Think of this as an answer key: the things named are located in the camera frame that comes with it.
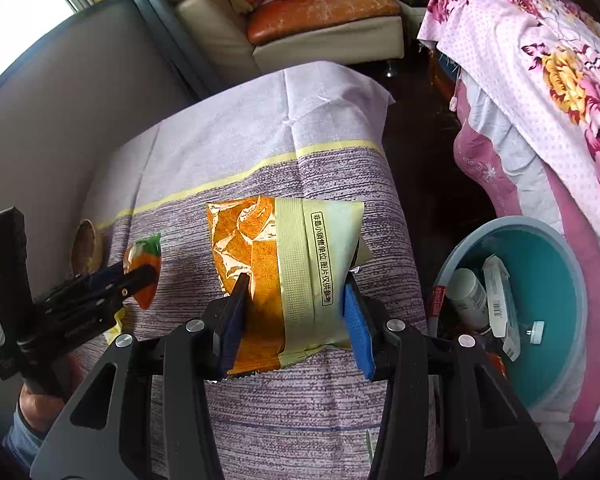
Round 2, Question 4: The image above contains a window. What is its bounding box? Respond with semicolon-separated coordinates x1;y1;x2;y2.
0;0;101;96

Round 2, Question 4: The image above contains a clear plastic bottle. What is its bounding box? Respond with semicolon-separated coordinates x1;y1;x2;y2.
510;320;546;346

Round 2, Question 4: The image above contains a person's left forearm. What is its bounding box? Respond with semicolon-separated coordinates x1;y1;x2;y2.
2;410;48;471

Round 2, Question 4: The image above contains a pink white bed sheet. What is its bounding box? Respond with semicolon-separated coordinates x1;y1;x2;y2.
452;80;600;466

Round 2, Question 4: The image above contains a white plastic container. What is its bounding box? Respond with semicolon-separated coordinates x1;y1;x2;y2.
449;267;491;333

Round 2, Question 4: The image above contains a brown wooden spoon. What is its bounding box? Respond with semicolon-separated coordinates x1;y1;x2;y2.
70;219;104;278

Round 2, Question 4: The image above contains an orange seat cushion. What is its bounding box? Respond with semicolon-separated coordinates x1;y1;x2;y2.
245;0;403;46

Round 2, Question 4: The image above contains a small orange green packet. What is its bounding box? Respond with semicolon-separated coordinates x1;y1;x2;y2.
122;232;162;310

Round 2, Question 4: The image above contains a yellow wrapper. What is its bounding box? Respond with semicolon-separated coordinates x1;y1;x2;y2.
102;307;128;346

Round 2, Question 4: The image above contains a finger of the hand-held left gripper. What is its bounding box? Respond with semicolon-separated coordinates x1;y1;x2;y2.
62;265;159;326
55;262;128;301

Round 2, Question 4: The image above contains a pink floral blanket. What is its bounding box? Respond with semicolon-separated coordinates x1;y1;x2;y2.
417;0;600;211

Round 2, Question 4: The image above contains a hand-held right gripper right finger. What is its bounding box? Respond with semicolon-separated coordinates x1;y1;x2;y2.
342;270;561;480

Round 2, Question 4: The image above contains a purple striped cloth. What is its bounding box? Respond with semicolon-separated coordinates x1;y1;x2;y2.
67;60;438;480

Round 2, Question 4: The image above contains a grey teal trash bin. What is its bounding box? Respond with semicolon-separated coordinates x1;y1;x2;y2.
427;216;588;411

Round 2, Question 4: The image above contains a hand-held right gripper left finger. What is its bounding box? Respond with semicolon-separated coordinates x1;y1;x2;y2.
30;272;251;480

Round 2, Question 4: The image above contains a cream leather sofa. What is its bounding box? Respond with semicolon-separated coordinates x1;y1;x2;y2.
157;0;406;81

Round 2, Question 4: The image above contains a person's left hand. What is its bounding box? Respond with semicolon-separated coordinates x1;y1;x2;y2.
19;356;83;433

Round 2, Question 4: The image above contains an orange snack packet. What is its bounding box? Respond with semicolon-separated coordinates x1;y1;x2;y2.
205;195;373;376

